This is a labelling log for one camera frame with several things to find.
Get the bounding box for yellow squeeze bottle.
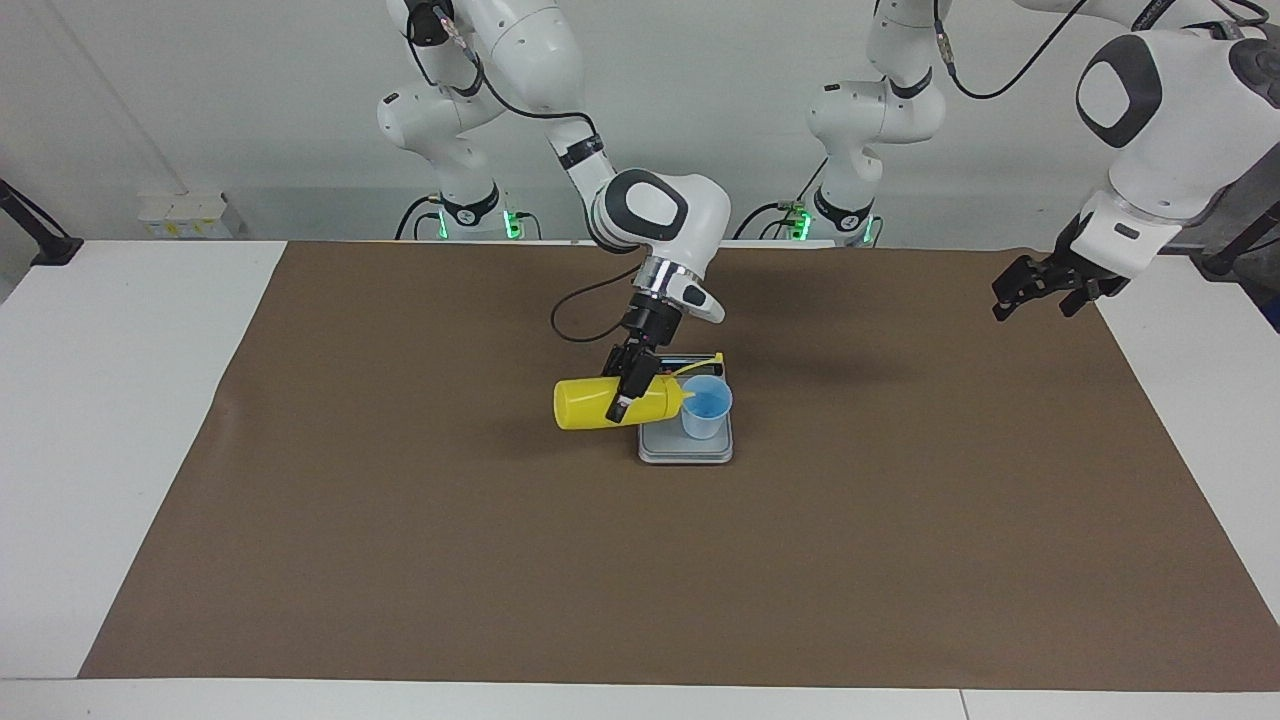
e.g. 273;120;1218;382
554;352;726;431

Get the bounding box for light blue plastic cup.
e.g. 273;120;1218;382
680;376;734;441

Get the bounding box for digital kitchen scale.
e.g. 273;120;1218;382
637;353;734;465

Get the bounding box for black stand foot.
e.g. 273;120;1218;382
0;178;83;266
1200;198;1280;279

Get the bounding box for brown table mat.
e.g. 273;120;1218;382
78;240;1280;693

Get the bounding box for white power strip box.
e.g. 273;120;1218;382
138;192;236;239

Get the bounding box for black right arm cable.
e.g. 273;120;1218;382
405;0;646;344

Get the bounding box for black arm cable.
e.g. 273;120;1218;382
405;0;646;344
930;0;1271;101

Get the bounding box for black left base cables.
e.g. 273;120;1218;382
735;160;806;241

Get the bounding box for black base cables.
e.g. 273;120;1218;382
395;195;543;241
735;160;806;241

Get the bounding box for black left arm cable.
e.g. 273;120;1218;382
930;0;1271;101

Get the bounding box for black right base cables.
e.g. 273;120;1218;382
395;195;543;241

